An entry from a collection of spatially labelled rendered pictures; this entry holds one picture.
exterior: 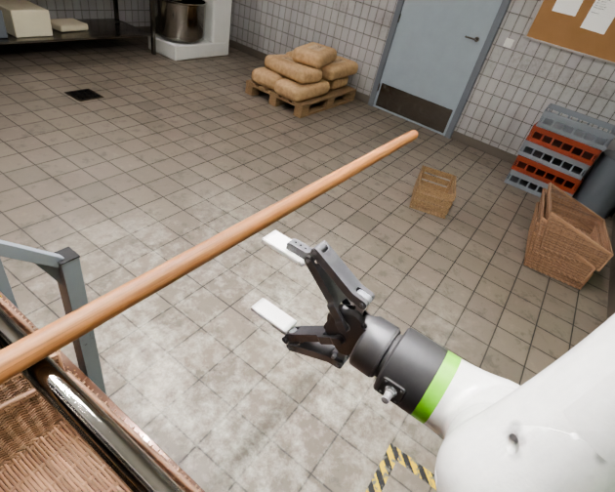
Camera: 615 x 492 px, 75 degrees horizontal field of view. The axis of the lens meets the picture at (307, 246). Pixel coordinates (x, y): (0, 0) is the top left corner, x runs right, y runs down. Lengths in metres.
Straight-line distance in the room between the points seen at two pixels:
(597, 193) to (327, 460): 3.62
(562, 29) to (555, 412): 4.67
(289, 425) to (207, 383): 0.39
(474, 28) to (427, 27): 0.51
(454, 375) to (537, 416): 0.15
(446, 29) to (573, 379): 4.88
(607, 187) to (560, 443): 4.26
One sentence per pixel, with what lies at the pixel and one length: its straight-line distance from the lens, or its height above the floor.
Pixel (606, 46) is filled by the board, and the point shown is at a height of 1.30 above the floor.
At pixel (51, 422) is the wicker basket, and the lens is 1.16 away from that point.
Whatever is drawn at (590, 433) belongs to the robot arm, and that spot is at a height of 1.35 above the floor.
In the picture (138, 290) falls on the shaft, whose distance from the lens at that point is 0.55.
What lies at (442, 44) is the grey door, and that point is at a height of 0.91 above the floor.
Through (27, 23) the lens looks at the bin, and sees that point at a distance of 5.24.
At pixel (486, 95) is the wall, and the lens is 5.10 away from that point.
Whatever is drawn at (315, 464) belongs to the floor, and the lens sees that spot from 1.77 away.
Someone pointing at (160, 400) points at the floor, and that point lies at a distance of 1.85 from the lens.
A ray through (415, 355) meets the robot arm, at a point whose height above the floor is 1.23.
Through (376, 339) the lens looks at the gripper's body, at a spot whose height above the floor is 1.22.
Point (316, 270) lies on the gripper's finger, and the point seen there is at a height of 1.26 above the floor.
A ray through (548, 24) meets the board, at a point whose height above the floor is 1.34.
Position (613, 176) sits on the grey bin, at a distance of 4.54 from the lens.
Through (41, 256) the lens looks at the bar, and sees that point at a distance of 0.97.
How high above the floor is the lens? 1.59
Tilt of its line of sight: 37 degrees down
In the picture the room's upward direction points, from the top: 14 degrees clockwise
